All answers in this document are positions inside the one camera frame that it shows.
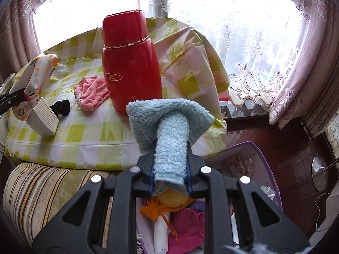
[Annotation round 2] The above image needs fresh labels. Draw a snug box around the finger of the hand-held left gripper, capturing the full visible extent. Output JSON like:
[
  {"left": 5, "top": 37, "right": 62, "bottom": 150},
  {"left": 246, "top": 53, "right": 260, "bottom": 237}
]
[{"left": 0, "top": 88, "right": 27, "bottom": 113}]

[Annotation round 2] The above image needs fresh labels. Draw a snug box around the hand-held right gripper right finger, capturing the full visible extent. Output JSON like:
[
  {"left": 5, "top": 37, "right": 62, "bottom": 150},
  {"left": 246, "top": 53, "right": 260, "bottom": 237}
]
[{"left": 185, "top": 141, "right": 310, "bottom": 254}]

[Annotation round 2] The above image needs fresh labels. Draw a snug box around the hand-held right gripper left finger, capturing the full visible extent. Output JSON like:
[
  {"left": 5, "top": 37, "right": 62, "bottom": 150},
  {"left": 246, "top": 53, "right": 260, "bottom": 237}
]
[{"left": 32, "top": 152, "right": 157, "bottom": 254}]

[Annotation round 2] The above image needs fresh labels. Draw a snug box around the white orange print cloth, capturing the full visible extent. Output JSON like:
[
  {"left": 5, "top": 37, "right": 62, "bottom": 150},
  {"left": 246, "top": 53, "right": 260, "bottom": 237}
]
[{"left": 12, "top": 54, "right": 59, "bottom": 119}]

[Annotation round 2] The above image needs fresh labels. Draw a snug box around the magenta knitted cloth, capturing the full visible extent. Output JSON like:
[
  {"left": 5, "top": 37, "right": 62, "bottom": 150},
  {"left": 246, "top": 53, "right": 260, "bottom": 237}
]
[{"left": 167, "top": 208, "right": 207, "bottom": 252}]

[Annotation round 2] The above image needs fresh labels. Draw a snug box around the white tube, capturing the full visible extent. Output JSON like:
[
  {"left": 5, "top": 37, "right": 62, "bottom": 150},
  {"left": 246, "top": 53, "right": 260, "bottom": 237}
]
[{"left": 154, "top": 214, "right": 170, "bottom": 254}]

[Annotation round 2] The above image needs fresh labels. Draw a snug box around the light blue towel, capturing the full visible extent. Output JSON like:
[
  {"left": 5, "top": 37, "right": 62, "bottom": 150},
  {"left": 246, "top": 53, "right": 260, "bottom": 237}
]
[{"left": 126, "top": 98, "right": 214, "bottom": 193}]

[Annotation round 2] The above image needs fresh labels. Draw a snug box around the purple cardboard box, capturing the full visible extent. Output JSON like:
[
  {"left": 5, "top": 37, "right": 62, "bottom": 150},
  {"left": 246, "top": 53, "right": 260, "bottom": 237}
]
[{"left": 136, "top": 141, "right": 283, "bottom": 254}]

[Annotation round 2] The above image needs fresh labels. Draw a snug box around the orange cloth pouch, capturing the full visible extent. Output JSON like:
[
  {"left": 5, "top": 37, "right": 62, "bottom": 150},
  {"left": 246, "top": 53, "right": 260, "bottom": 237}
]
[{"left": 140, "top": 200, "right": 194, "bottom": 221}]

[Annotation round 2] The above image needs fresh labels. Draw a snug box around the white ribbed appliance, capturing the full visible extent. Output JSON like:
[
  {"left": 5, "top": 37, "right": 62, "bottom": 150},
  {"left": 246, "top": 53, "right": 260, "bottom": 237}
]
[{"left": 26, "top": 99, "right": 59, "bottom": 137}]

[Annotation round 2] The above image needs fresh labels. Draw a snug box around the small black object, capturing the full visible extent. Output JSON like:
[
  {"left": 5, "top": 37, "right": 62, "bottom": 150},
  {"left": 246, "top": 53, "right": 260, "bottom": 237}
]
[{"left": 51, "top": 99, "right": 71, "bottom": 117}]

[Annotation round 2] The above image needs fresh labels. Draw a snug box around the beige lace cloth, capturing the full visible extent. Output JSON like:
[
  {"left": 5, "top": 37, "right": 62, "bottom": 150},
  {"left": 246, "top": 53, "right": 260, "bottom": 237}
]
[{"left": 224, "top": 155, "right": 255, "bottom": 180}]

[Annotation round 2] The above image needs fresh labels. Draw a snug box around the yellow checked plastic tablecloth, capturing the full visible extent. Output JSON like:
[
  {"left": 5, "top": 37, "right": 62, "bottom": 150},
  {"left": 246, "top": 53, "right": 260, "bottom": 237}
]
[{"left": 5, "top": 17, "right": 231, "bottom": 170}]

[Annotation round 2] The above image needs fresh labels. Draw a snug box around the coral pink towel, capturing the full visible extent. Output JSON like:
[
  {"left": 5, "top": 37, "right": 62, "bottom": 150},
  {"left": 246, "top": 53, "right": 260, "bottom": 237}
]
[{"left": 73, "top": 76, "right": 110, "bottom": 112}]

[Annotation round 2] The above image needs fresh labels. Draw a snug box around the striped plush cushion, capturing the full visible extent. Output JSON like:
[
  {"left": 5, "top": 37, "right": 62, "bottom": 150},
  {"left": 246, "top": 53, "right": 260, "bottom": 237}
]
[{"left": 3, "top": 163, "right": 119, "bottom": 254}]

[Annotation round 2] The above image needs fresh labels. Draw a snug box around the red thermos flask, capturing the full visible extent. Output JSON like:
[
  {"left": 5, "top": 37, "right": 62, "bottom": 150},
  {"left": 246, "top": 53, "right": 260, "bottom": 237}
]
[{"left": 102, "top": 10, "right": 163, "bottom": 116}]

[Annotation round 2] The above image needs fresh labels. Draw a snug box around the chrome lamp base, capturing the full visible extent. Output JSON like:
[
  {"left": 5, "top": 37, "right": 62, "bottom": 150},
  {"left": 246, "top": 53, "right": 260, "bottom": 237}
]
[{"left": 310, "top": 156, "right": 327, "bottom": 192}]

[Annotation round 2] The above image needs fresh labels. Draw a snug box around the white lace curtain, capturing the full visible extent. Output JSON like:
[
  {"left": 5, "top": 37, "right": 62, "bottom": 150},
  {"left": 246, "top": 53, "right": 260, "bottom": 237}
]
[{"left": 34, "top": 0, "right": 302, "bottom": 106}]

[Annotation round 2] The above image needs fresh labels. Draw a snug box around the white cable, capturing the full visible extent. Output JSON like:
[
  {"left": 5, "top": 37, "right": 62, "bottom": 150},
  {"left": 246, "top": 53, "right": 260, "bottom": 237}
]
[{"left": 314, "top": 190, "right": 331, "bottom": 233}]

